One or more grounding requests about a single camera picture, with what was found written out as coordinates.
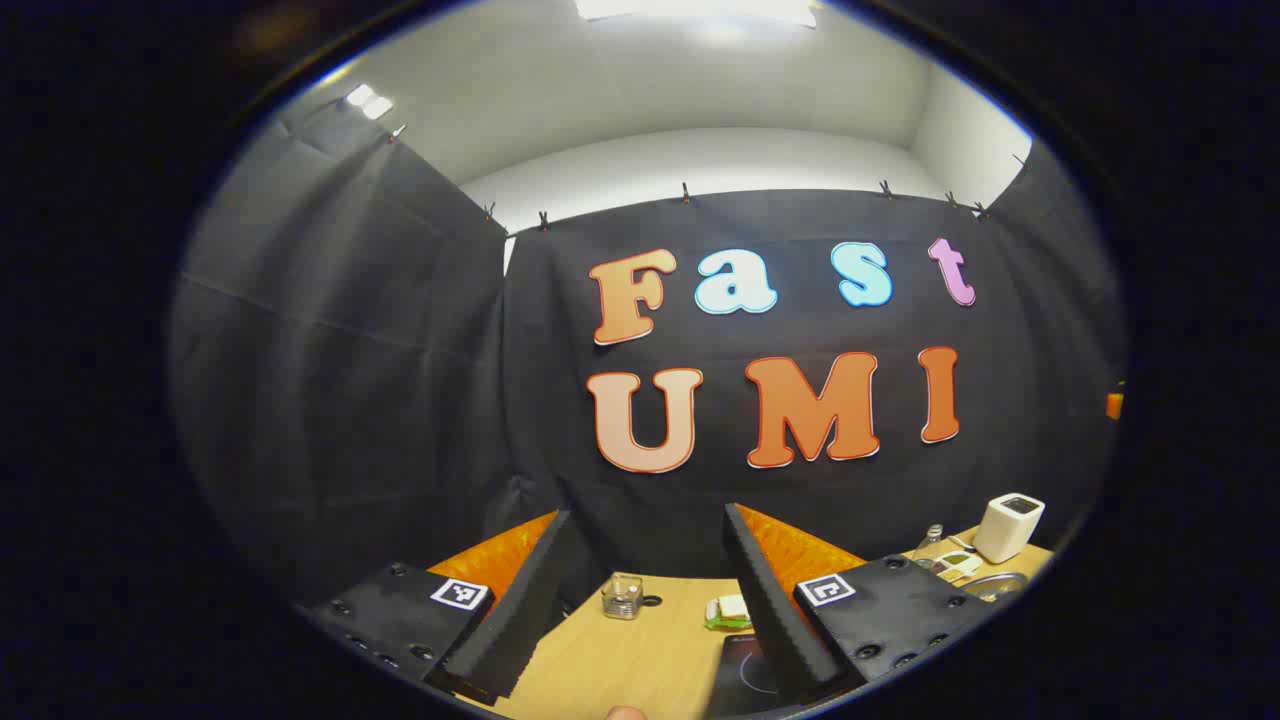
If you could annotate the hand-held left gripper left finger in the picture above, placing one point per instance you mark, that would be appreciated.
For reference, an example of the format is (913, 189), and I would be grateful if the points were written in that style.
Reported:
(520, 620)

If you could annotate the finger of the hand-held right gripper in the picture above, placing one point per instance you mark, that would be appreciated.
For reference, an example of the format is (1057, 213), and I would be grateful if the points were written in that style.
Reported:
(1114, 405)

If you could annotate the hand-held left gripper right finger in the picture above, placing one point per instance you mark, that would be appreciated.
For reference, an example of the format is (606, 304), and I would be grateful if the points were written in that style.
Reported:
(780, 630)

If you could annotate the black induction cooktop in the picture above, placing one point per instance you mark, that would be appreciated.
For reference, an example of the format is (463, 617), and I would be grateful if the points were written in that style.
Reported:
(738, 672)

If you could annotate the stainless steel pot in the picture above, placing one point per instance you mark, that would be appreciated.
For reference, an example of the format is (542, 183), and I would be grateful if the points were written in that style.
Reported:
(1000, 585)

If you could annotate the sandwich on small plate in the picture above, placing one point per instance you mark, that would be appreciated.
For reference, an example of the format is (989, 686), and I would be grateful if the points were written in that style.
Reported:
(730, 610)

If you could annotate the white toaster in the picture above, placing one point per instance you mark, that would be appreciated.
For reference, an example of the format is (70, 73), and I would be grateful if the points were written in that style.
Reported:
(1006, 535)

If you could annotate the clear plastic water bottle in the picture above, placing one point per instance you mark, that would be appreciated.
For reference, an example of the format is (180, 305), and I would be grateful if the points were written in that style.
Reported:
(930, 548)

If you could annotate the white divided plate with beans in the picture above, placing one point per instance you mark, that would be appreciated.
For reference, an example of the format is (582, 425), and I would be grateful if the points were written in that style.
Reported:
(958, 565)

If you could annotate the black backdrop cloth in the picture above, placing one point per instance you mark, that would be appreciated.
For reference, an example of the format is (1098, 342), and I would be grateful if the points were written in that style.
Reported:
(400, 400)

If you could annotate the ceiling light panel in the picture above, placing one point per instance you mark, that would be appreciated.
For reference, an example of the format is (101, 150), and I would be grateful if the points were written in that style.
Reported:
(700, 8)
(368, 101)

